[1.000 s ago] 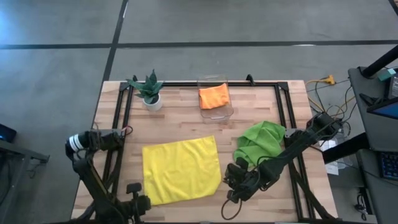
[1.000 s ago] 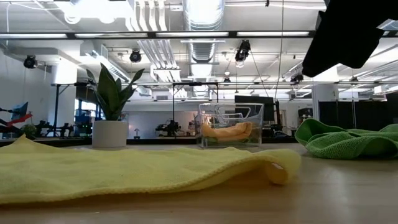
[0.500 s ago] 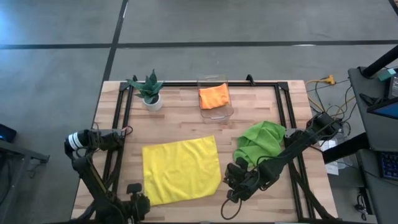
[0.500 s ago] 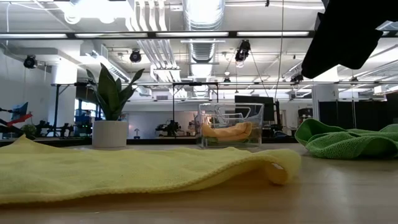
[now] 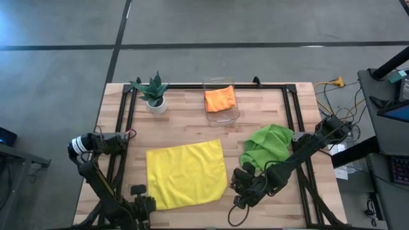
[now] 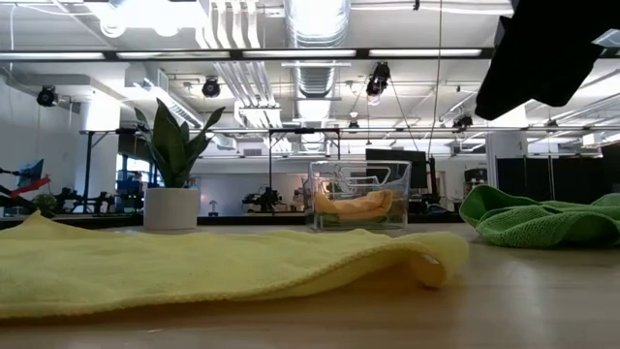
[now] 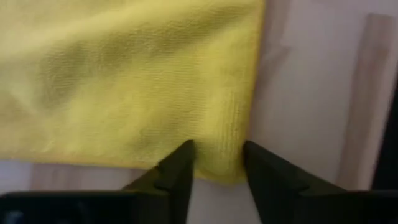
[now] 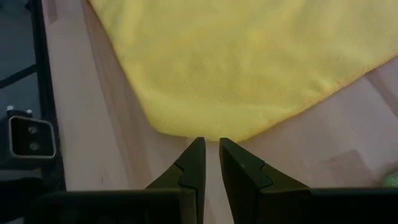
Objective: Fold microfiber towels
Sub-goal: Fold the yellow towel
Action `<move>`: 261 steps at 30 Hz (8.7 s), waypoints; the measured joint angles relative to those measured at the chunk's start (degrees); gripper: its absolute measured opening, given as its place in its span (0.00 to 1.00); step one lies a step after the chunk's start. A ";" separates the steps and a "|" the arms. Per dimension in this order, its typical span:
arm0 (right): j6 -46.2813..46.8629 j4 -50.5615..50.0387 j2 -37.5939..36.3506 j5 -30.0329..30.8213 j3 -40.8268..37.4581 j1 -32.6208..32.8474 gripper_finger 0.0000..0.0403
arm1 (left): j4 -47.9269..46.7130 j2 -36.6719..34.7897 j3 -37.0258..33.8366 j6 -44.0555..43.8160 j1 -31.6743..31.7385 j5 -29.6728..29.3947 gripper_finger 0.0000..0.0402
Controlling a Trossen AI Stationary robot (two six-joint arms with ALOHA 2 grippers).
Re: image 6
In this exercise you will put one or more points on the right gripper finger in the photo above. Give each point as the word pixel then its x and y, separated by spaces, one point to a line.
pixel 537 72

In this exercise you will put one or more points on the orange microfiber towel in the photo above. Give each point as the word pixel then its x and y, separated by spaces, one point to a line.
pixel 358 206

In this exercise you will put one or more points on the yellow microfiber towel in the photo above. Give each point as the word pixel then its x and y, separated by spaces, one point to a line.
pixel 194 266

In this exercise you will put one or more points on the black ceiling spotlight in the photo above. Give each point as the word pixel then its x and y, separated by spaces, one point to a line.
pixel 211 87
pixel 47 96
pixel 378 80
pixel 462 121

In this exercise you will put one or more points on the black partition panels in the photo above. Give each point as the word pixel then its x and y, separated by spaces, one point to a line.
pixel 571 174

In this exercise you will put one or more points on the red storage shelf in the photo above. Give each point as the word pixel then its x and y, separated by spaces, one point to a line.
pixel 477 175

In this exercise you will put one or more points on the black computer monitor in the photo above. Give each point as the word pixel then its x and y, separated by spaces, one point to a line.
pixel 419 167

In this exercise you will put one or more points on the clear plastic bin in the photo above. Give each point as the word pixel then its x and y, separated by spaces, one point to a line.
pixel 402 194

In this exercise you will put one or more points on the black gantry stand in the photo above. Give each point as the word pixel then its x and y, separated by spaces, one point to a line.
pixel 305 130
pixel 88 169

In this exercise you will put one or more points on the long ceiling light bar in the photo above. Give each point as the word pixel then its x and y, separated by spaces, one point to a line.
pixel 290 53

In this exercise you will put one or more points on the black background machine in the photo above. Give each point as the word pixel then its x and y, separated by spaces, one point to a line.
pixel 77 201
pixel 264 199

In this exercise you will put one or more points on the green snake plant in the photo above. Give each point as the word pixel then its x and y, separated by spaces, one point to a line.
pixel 174 145

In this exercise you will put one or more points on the white round plant pot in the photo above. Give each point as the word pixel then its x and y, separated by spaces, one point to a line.
pixel 172 208

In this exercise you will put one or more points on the small green bush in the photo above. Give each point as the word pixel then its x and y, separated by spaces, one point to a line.
pixel 44 201

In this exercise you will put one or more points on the blue and red machine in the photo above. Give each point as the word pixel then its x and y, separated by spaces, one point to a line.
pixel 30 174

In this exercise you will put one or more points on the black aluminium table frame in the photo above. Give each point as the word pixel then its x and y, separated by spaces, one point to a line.
pixel 242 220

